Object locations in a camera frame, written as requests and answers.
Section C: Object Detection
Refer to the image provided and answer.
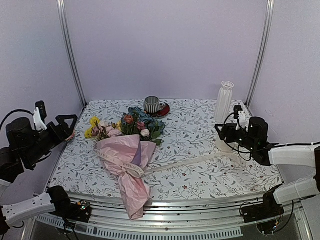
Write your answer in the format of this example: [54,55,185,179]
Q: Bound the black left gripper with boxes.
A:
[24,114,80,166]

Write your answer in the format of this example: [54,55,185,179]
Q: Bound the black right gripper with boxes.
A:
[215,123,258,152]

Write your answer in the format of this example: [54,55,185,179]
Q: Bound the cream printed ribbon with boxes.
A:
[94,148,245,179]

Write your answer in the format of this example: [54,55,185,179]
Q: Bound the pink paper flower bouquet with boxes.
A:
[84,107,165,220]

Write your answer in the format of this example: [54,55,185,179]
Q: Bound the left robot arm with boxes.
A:
[0,114,92,228]

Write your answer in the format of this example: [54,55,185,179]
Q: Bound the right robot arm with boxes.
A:
[214,117,320,223]

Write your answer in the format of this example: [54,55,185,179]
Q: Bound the white ribbed vase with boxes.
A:
[214,81,235,123]

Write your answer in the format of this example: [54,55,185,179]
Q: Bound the pink patterned bowl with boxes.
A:
[65,131,75,142]

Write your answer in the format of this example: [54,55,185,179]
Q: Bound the cream ceramic mug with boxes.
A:
[215,138,236,153]

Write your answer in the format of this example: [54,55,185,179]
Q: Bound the floral tablecloth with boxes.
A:
[49,99,282,201]

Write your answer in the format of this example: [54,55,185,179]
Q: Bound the red patterned saucer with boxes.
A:
[149,102,170,118]

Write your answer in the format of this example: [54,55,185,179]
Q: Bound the striped ceramic cup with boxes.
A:
[143,96,160,114]

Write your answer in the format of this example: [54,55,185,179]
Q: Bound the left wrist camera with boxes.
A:
[33,100,48,132]

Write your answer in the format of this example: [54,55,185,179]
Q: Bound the aluminium front rail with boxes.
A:
[22,193,313,240]

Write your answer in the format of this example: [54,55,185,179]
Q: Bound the left metal frame post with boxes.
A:
[56,0,88,108]

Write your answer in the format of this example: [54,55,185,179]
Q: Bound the metal frame post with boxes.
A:
[56,0,88,108]
[245,0,275,109]

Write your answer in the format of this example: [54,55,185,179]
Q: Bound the right metal frame post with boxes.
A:
[245,0,275,109]

